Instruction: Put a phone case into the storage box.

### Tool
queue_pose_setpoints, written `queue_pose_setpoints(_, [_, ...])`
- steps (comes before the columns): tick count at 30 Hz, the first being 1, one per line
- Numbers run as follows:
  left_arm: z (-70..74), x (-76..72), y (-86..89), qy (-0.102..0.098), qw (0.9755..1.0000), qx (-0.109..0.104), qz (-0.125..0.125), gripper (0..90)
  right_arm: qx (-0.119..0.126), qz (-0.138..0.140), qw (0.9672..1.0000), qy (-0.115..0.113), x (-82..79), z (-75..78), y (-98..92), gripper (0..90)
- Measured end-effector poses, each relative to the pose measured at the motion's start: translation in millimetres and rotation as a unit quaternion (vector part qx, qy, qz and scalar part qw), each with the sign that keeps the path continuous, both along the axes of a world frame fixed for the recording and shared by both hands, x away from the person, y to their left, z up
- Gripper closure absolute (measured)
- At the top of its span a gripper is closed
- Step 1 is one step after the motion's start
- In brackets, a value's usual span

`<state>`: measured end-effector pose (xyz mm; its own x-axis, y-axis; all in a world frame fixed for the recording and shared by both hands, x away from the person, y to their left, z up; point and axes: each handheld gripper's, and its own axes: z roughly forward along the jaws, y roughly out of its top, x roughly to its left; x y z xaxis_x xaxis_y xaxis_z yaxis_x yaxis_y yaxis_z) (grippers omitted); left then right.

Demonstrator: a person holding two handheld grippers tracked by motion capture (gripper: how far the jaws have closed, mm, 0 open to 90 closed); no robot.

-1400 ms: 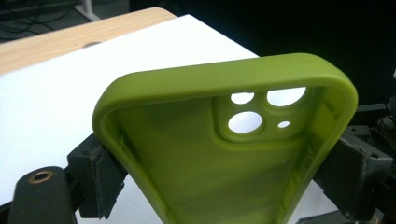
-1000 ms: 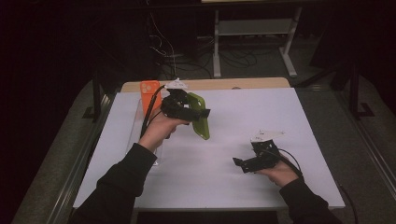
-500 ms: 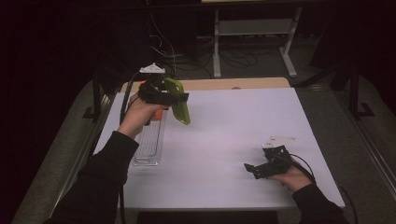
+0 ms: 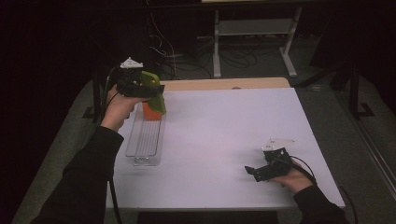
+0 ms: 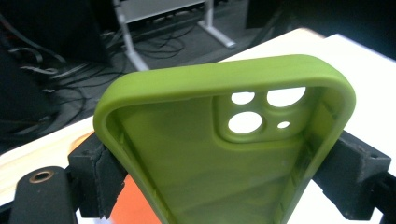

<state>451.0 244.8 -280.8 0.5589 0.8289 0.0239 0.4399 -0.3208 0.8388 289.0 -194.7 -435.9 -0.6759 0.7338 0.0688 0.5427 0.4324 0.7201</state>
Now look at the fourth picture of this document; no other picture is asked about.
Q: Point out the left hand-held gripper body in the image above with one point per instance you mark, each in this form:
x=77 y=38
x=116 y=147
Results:
x=130 y=84

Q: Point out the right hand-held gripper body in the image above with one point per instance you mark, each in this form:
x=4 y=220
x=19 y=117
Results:
x=275 y=166

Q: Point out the green cartoon phone case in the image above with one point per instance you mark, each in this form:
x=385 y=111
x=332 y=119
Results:
x=157 y=102

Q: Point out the orange phone case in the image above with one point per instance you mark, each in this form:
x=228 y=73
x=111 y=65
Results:
x=151 y=114

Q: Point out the clear plastic storage bin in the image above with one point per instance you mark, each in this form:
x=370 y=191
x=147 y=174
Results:
x=146 y=140

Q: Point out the person's right hand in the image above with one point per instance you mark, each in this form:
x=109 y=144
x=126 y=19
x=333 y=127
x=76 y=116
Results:
x=295 y=182

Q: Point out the person's left hand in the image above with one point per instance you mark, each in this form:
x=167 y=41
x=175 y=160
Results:
x=116 y=109

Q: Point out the black metal stand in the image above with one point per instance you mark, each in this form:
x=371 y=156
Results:
x=97 y=99
x=354 y=93

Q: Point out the beige wooden table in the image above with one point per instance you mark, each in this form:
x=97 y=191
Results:
x=224 y=84

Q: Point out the white metal table frame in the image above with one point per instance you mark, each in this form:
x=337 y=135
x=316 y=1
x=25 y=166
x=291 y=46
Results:
x=255 y=27

